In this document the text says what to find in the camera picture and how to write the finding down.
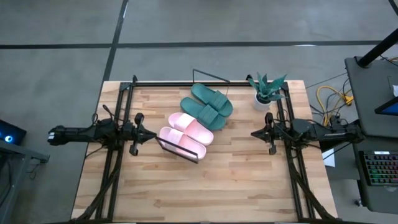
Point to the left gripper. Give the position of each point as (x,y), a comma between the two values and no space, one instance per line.
(133,132)

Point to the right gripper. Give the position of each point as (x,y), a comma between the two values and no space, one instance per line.
(280,131)

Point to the pink slide sandal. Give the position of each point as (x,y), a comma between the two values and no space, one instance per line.
(177,138)
(189,127)

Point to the green slide sandal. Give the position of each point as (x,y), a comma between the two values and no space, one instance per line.
(211,98)
(199,112)

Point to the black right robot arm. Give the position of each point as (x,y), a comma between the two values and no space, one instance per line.
(326,133)

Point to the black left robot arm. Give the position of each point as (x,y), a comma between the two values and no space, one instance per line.
(77,133)

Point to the black-framed wooden shelf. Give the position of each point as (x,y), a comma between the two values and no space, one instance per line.
(197,158)

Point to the green plant in white pot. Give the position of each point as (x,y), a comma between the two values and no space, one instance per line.
(264,93)

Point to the white paper sheet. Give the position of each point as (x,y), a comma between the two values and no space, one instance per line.
(329,158)

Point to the backlit black keyboard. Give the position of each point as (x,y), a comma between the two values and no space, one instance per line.
(381,168)

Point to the grey keyboard desk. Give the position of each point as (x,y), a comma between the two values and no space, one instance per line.
(373,199)

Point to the blue-lit screen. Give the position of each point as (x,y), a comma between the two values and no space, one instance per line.
(390,108)

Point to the grey metal cart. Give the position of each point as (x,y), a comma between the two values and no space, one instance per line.
(15,152)

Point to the black computer with blue light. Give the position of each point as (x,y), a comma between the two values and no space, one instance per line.
(11,132)

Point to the black pole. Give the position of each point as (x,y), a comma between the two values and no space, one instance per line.
(377,48)

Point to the black metal rig frame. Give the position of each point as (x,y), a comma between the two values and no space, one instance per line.
(161,84)

